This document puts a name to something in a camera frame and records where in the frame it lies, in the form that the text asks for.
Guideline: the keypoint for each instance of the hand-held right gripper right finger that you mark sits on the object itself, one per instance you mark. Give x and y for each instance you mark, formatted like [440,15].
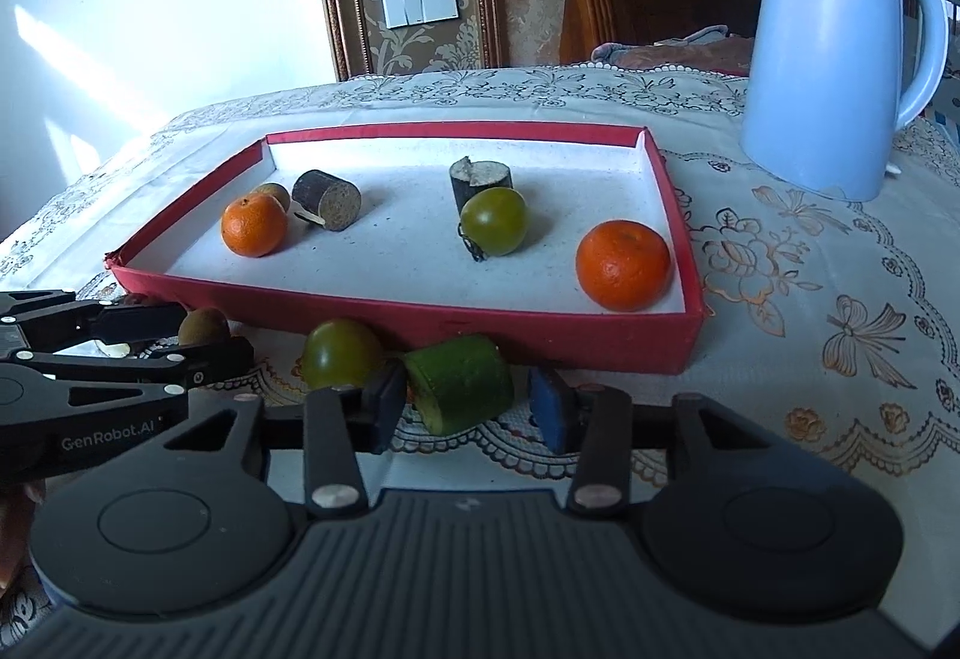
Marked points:
[551,410]

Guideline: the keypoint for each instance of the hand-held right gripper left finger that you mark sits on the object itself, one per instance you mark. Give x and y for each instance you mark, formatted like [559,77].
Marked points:
[388,408]

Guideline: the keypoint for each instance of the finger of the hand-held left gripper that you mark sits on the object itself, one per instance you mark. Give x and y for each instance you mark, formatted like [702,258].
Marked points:
[90,318]
[217,363]

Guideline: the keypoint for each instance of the brown kiwi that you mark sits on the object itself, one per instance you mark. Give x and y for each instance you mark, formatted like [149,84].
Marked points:
[204,328]

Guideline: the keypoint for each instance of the green cut fruit piece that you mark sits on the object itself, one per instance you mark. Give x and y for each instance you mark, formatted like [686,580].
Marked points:
[459,388]

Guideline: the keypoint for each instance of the small orange tangerine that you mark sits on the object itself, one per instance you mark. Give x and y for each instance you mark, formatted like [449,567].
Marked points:
[255,226]

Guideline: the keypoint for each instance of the large orange tangerine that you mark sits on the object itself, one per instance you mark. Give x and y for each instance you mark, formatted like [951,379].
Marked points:
[622,268]

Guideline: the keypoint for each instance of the red rimmed white tray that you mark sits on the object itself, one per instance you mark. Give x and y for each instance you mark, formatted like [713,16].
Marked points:
[450,254]

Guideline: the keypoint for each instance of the small brown round fruit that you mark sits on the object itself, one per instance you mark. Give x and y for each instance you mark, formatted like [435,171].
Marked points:
[274,193]

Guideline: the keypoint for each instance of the green round fruit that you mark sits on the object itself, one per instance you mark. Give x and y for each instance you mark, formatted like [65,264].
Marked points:
[495,223]
[339,353]

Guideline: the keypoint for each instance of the notched dark sugarcane piece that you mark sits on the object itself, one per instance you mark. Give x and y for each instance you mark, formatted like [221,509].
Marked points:
[480,175]

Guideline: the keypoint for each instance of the person's left hand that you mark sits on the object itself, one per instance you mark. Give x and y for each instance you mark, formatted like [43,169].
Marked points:
[19,524]

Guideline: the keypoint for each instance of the white floral lace tablecloth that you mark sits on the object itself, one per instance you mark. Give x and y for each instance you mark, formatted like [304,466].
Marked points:
[810,299]

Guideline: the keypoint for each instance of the grey crumpled cloth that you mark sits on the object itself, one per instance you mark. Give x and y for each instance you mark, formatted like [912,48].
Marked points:
[622,50]

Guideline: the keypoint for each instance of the brown pillow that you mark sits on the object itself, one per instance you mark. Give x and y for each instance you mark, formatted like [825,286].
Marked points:
[697,58]

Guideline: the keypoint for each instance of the light blue electric kettle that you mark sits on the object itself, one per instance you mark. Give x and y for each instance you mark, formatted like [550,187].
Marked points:
[817,67]

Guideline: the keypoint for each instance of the white wall light switch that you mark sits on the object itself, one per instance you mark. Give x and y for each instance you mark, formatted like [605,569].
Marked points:
[418,5]

